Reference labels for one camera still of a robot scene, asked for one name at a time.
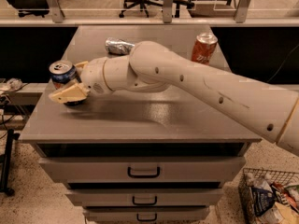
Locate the bottom grey drawer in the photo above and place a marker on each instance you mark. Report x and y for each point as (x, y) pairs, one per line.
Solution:
(146, 214)

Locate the grey drawer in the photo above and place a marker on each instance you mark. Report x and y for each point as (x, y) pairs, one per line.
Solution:
(146, 214)
(142, 169)
(143, 197)

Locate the black stand with caster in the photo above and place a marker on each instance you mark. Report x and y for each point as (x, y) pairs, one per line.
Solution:
(5, 161)

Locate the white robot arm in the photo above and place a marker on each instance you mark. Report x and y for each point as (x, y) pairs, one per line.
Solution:
(267, 110)

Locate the top grey drawer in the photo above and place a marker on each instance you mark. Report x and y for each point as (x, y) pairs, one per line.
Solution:
(142, 169)

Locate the yellow snack bag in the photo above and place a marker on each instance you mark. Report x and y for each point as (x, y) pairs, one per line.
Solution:
(286, 215)

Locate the middle grey drawer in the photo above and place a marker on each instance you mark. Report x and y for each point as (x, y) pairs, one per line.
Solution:
(143, 197)

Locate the red snack bag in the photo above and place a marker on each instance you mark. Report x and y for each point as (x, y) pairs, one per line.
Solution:
(287, 194)

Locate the crushed silver can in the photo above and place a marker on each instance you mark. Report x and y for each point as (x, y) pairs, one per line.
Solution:
(118, 46)

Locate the blue pepsi can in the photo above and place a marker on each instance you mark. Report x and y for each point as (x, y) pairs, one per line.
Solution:
(64, 71)

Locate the wire basket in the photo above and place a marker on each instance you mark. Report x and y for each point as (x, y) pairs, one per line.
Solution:
(261, 179)

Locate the blue snack bag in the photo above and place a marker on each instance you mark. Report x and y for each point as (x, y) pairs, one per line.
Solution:
(263, 200)

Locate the orange soda can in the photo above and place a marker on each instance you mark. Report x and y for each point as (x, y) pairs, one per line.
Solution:
(204, 47)

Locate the black office chair centre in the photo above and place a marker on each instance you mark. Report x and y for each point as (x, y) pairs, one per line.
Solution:
(169, 8)

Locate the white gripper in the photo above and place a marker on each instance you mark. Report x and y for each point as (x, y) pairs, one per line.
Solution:
(93, 75)

